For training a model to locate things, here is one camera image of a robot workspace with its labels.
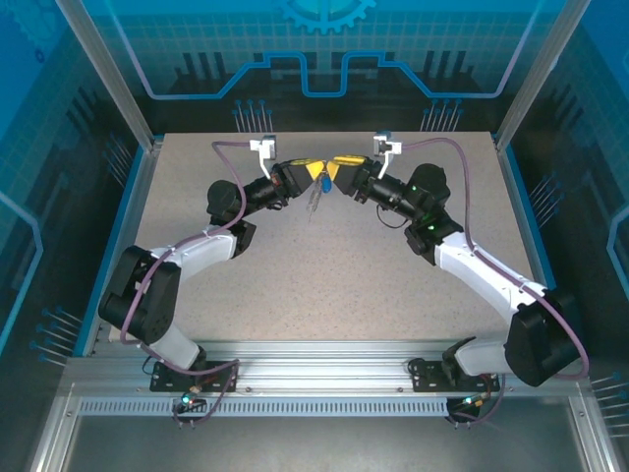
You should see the black keyring with silver chain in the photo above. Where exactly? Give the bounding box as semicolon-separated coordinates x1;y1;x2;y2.
307;169;329;225

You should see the small connector board green light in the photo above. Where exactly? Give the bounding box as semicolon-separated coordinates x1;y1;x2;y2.
454;390;492;410
179;386;207;413

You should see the grey metal front panel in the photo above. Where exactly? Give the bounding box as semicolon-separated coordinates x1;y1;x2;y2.
27;381;629;472

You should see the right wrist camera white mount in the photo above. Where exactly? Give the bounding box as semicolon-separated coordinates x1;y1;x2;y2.
372;130;404;179

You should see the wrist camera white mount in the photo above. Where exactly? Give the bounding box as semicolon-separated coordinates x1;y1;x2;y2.
249;133;277;179
372;130;404;179

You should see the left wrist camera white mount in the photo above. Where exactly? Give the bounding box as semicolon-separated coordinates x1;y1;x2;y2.
249;133;277;179

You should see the aluminium side rail blue edge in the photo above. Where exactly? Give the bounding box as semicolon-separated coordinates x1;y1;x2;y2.
73;137;166;358
492;137;582;358

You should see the aluminium frame post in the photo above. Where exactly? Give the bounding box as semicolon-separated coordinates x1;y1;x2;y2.
53;0;166;151
492;0;595;152

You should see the aluminium mounting rail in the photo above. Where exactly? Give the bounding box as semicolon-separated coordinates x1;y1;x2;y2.
63;338;591;399

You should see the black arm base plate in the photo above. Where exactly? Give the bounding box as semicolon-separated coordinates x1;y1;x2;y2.
149;361;241;393
410;358;502;393

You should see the slotted grey cable duct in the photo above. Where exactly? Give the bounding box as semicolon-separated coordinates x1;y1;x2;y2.
76;396;451;418

